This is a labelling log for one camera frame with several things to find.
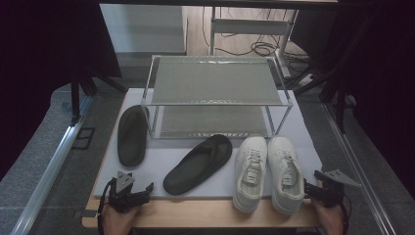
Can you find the white power strip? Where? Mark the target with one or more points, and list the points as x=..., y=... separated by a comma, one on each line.
x=308, y=80

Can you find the aluminium floor rail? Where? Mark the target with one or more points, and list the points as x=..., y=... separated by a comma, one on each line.
x=49, y=173
x=359, y=176

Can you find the black tripod stand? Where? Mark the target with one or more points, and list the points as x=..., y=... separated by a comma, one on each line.
x=341, y=107
x=75, y=98

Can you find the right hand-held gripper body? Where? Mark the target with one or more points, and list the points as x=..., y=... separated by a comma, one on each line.
x=332, y=192

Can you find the person's left hand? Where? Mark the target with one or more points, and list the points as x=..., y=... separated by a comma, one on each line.
x=119, y=223

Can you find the white lace-up sneaker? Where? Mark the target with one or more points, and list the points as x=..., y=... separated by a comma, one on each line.
x=287, y=196
x=249, y=194

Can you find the metal shoe rack grey shelves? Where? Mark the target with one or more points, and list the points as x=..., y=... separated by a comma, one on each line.
x=212, y=81

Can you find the white cabinet panel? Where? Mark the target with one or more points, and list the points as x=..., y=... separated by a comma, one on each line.
x=143, y=29

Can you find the person's right hand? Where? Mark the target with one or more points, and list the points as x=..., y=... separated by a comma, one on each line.
x=331, y=222

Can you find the pale grey table mat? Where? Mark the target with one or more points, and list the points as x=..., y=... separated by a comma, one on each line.
x=182, y=153

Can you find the white metal frame stand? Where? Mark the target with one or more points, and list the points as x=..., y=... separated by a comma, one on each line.
x=249, y=26

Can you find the dark curtain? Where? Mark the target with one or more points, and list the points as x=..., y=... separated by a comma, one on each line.
x=385, y=81
x=39, y=65

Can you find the black slipper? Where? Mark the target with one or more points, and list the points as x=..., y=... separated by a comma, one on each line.
x=195, y=168
x=132, y=137

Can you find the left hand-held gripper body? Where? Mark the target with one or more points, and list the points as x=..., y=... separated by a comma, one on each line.
x=125, y=197

